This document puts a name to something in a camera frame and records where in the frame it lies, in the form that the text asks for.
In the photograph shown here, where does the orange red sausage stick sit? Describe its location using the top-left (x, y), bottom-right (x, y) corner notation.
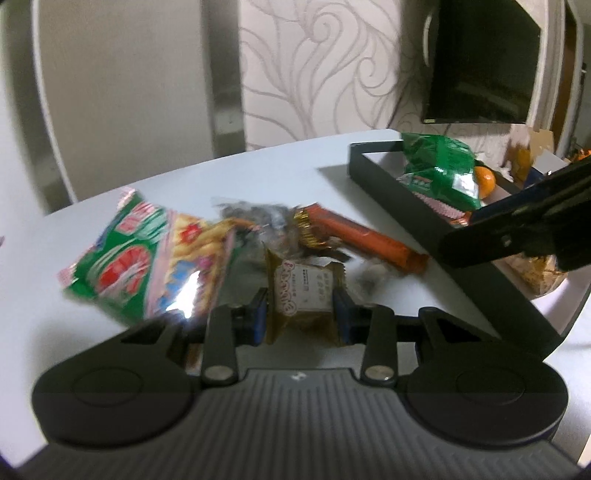
top-left (293, 203), bottom-right (430, 274)

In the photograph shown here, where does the brown pastry packet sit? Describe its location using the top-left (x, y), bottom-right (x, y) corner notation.
top-left (263, 244), bottom-right (348, 347)

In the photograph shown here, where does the green red striped-edge snack bag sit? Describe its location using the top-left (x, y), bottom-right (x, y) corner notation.
top-left (58, 187), bottom-right (238, 330)

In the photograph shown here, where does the black television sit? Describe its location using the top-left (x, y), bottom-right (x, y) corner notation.
top-left (421, 0), bottom-right (542, 124)

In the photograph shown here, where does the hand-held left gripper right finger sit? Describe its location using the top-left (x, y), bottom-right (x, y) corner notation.
top-left (332, 291), bottom-right (504, 387)

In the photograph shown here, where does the black tray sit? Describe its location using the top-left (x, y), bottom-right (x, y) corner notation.
top-left (347, 141), bottom-right (573, 363)

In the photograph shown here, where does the cardboard box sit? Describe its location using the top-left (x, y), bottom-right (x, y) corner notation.
top-left (505, 127), bottom-right (573, 185)

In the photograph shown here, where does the clear sunflower seed bag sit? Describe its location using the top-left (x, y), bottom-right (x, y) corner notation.
top-left (212, 196), bottom-right (402, 296)

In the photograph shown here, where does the plain green snack bag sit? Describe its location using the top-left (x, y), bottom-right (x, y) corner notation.
top-left (401, 132), bottom-right (478, 178)

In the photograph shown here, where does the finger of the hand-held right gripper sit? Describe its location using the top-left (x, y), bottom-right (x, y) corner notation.
top-left (438, 178), bottom-right (591, 272)
top-left (468, 159), bottom-right (591, 227)

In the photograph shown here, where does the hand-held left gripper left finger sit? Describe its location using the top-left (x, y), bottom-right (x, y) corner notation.
top-left (117, 287), bottom-right (269, 387)

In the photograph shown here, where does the grey metal-framed chair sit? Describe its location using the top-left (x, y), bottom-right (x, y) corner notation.
top-left (30, 0), bottom-right (245, 204)

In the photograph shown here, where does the orange tangerine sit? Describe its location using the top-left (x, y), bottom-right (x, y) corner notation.
top-left (473, 166), bottom-right (497, 200)

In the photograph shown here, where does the green snack bag white label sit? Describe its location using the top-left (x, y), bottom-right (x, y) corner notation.
top-left (399, 168), bottom-right (483, 217)

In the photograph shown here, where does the orange snack packet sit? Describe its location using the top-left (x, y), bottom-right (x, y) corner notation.
top-left (501, 253), bottom-right (571, 296)

